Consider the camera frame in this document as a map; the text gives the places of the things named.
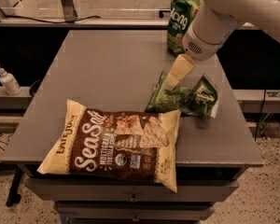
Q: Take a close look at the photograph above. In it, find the grey lower drawer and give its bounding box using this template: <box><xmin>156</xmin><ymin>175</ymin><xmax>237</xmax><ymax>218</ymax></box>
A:
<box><xmin>54</xmin><ymin>202</ymin><xmax>215</xmax><ymax>220</ymax></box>

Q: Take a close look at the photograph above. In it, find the metal frame leg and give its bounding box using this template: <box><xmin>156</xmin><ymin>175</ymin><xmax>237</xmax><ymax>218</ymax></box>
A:
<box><xmin>61</xmin><ymin>0</ymin><xmax>77</xmax><ymax>22</ymax></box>

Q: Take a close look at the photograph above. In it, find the brown sea salt chip bag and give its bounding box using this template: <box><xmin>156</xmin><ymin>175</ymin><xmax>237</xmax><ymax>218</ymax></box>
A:
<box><xmin>37</xmin><ymin>100</ymin><xmax>180</xmax><ymax>192</ymax></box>

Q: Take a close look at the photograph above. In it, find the black table leg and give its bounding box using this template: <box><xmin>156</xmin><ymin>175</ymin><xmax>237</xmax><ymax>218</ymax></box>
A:
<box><xmin>6</xmin><ymin>167</ymin><xmax>23</xmax><ymax>207</ymax></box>

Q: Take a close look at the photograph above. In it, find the grey upper drawer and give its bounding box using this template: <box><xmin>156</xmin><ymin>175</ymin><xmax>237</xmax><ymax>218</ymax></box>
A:
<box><xmin>25</xmin><ymin>178</ymin><xmax>239</xmax><ymax>203</ymax></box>

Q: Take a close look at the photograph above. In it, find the green standing snack bag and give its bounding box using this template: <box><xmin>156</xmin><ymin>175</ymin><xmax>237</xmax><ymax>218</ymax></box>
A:
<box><xmin>167</xmin><ymin>0</ymin><xmax>203</xmax><ymax>55</ymax></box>

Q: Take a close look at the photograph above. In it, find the grey drawer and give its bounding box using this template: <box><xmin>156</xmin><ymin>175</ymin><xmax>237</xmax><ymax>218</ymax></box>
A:
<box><xmin>54</xmin><ymin>202</ymin><xmax>215</xmax><ymax>220</ymax></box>
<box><xmin>25</xmin><ymin>178</ymin><xmax>239</xmax><ymax>203</ymax></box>

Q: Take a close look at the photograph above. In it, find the green jalapeno kettle chip bag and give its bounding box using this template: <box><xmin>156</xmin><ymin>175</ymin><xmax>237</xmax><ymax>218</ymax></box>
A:
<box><xmin>146</xmin><ymin>70</ymin><xmax>221</xmax><ymax>118</ymax></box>

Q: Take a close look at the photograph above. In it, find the black cable on shelf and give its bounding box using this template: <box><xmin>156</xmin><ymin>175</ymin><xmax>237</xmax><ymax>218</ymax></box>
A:
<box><xmin>0</xmin><ymin>7</ymin><xmax>101</xmax><ymax>24</ymax></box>

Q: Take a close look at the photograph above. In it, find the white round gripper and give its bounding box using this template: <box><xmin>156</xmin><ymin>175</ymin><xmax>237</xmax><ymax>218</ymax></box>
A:
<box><xmin>163</xmin><ymin>24</ymin><xmax>222</xmax><ymax>90</ymax></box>

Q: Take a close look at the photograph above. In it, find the white pump bottle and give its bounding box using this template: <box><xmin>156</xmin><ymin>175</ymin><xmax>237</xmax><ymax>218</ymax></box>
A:
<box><xmin>0</xmin><ymin>64</ymin><xmax>21</xmax><ymax>95</ymax></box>

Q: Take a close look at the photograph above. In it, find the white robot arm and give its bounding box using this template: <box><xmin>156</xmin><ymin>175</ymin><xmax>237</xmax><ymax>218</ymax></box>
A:
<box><xmin>167</xmin><ymin>0</ymin><xmax>280</xmax><ymax>90</ymax></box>

